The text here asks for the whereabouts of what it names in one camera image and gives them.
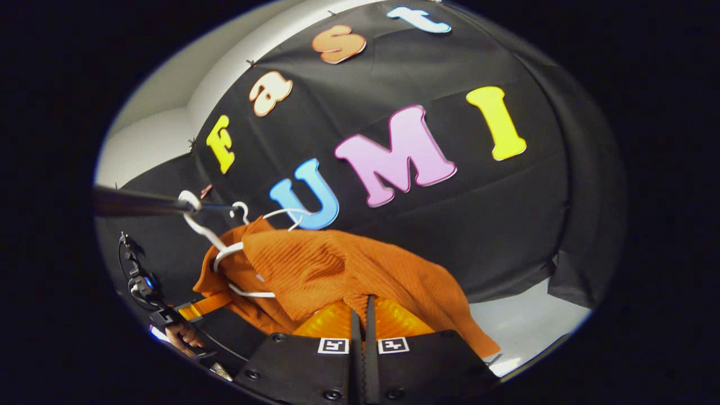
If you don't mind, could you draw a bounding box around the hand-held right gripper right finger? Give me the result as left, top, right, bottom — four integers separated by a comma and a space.
363, 295, 501, 405

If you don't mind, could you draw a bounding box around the orange corduroy jacket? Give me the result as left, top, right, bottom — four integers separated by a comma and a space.
192, 217, 501, 359

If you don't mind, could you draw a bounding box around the black backdrop cloth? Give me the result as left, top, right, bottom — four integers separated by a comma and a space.
96, 0, 628, 316

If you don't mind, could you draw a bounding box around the black clothes rack rail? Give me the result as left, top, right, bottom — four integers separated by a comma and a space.
93, 186, 240, 219

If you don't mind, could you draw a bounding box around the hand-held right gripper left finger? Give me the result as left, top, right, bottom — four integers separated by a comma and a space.
232, 300, 364, 405

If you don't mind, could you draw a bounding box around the large white plastic hanger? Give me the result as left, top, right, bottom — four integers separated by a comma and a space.
178, 190, 277, 299

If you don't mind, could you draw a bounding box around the small white plastic hanger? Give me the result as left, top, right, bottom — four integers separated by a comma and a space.
229, 201, 311, 232

